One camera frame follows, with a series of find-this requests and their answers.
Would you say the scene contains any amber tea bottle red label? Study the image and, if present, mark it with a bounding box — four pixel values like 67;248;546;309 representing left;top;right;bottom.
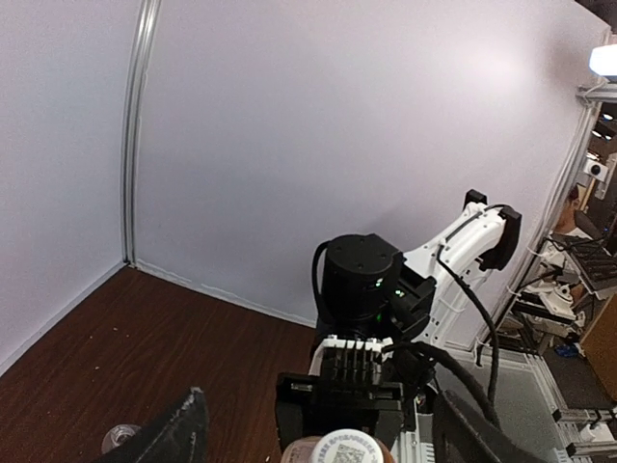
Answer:
281;436;394;462

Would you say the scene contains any right aluminium frame post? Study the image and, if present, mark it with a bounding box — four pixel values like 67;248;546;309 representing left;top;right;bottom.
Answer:
474;81;608;368

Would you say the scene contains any clear plastic bottle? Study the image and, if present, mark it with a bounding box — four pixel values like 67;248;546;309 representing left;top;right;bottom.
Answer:
101;424;141;454

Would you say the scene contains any ceiling light panel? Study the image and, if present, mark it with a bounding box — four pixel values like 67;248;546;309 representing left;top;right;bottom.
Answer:
588;43;617;80

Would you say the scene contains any aluminium frame post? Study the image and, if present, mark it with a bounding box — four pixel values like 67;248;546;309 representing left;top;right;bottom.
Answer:
121;0;162;266
474;81;608;368

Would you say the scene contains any white cap of tea bottle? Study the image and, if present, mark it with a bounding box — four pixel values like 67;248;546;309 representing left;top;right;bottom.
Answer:
308;429;386;463

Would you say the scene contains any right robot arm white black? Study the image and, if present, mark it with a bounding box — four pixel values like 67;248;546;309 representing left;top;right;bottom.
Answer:
275;190;522;448

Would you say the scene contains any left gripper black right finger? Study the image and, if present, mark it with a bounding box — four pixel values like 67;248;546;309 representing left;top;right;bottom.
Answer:
432;391;543;463

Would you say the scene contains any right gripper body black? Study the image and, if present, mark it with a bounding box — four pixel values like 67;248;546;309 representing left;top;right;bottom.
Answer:
275;372;417;449

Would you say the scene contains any left aluminium frame post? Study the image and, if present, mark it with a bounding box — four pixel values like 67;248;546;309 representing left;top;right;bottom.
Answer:
121;0;162;266

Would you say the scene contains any background keyboard on stand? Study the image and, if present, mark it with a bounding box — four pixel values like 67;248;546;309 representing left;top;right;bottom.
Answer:
551;234;616;300

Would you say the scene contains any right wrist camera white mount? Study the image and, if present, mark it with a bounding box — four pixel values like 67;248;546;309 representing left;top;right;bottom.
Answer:
308;335;393;387

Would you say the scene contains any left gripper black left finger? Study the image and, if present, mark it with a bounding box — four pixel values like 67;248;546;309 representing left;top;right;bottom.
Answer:
103;387;209;463

